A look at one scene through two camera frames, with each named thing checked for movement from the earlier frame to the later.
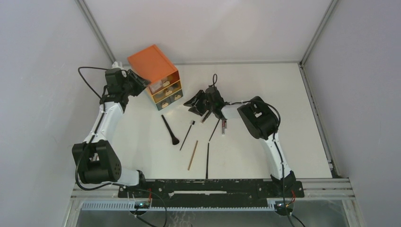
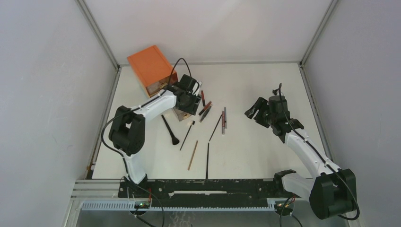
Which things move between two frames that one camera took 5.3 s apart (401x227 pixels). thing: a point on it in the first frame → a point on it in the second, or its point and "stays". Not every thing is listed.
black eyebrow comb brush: [192, 123] stays
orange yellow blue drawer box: [165, 84] stays
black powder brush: [175, 141] stays
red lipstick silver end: [223, 124] stays
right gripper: [198, 108] → [264, 104]
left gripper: [141, 83] → [193, 109]
